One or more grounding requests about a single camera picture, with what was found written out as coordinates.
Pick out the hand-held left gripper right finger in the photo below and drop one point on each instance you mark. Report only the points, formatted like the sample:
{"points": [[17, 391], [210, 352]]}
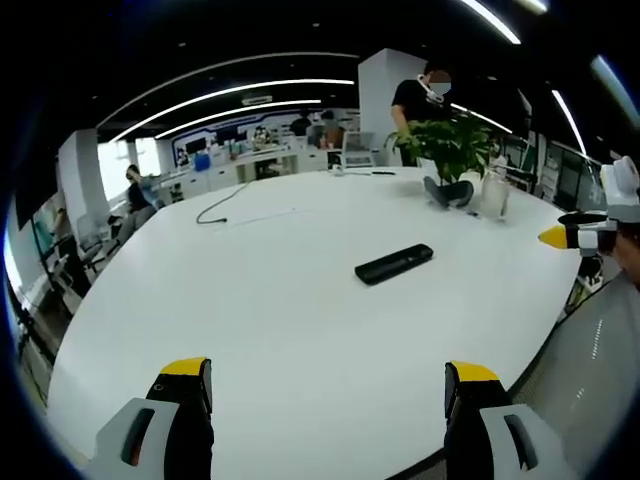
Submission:
{"points": [[475, 425]]}

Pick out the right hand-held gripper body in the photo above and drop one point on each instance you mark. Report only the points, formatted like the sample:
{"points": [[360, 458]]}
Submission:
{"points": [[622, 192]]}

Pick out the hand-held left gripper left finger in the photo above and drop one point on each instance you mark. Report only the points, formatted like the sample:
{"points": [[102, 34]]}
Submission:
{"points": [[175, 425]]}

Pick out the black remote control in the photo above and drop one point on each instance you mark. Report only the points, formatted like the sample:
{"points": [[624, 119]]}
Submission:
{"points": [[395, 263]]}

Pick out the person's right hand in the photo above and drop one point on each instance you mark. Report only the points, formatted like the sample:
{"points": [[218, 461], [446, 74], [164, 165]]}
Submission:
{"points": [[629, 255]]}

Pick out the glass vase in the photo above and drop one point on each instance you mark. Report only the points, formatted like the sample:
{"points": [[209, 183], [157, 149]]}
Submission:
{"points": [[495, 195]]}

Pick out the grey mesh office chair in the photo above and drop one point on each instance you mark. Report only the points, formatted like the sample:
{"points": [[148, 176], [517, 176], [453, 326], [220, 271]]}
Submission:
{"points": [[580, 365]]}

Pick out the black headphones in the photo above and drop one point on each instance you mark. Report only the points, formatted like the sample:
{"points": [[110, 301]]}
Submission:
{"points": [[448, 192]]}

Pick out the green potted plant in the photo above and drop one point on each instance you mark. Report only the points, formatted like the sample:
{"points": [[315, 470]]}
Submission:
{"points": [[447, 150]]}

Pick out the black flat object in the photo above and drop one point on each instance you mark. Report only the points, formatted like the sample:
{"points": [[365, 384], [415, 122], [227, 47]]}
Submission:
{"points": [[382, 172]]}

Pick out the white mesh office chair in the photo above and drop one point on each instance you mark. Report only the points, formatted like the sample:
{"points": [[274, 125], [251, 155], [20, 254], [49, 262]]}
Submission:
{"points": [[357, 147]]}

